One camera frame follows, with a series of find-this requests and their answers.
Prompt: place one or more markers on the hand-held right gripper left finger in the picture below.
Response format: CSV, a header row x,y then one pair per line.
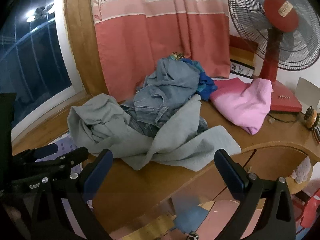
x,y
100,172

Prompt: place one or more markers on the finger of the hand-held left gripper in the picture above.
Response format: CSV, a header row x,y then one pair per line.
x,y
72,156
47,150

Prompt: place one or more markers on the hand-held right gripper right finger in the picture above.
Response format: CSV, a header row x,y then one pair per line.
x,y
231,177

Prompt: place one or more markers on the light grey garment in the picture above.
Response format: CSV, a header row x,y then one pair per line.
x,y
175,135

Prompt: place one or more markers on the blue denim jeans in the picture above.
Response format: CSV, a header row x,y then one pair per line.
x,y
162,87

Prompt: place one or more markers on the purple dotted bed blanket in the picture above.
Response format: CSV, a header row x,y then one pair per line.
x,y
67,143

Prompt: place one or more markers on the foam floor mat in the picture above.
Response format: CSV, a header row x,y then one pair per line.
x,y
225,212

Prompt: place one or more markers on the wooden cabinet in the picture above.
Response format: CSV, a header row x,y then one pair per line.
x,y
275,135

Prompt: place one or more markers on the window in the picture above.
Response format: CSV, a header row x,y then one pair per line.
x,y
37,67

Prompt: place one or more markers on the small black white toy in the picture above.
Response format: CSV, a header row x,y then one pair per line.
x,y
193,236

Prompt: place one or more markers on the pink garment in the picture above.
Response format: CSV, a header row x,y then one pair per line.
x,y
240,102

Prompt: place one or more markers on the red plastic stool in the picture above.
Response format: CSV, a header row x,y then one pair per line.
x,y
311,210

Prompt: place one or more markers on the blue patterned cloth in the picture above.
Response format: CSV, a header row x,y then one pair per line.
x,y
206,85

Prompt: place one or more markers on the hair brush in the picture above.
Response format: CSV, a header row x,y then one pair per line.
x,y
311,120

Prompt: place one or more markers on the white book black print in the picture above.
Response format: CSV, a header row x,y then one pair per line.
x,y
242,69

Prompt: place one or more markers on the tan book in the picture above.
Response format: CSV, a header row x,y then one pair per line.
x,y
241,56

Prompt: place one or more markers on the red book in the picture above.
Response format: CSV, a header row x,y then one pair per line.
x,y
243,43

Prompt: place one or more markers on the pink floral curtain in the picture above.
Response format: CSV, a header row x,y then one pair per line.
x,y
150,35

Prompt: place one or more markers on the red electric fan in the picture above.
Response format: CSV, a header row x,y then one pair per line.
x,y
280,12

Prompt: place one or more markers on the wooden window frame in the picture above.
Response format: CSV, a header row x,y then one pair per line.
x,y
80,42

